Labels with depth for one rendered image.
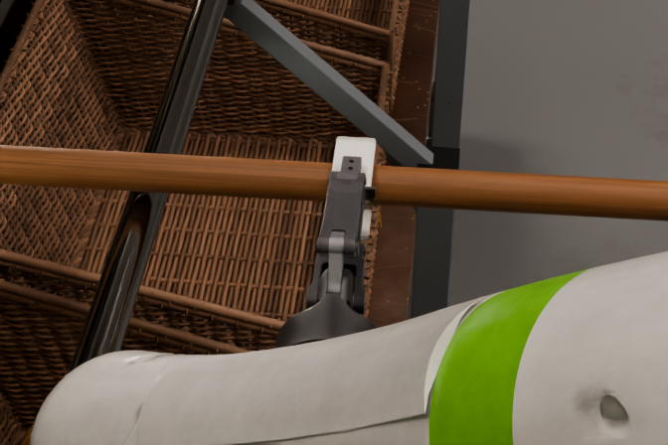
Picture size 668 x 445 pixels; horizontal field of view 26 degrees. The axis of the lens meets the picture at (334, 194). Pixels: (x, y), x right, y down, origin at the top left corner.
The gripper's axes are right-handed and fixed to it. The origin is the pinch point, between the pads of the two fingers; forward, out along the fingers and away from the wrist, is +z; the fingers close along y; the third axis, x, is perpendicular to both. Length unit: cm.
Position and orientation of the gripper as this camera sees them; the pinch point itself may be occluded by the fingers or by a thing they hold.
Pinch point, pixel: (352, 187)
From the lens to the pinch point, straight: 109.4
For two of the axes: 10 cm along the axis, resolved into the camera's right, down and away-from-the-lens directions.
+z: 0.9, -6.4, 7.6
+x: 10.0, 0.6, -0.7
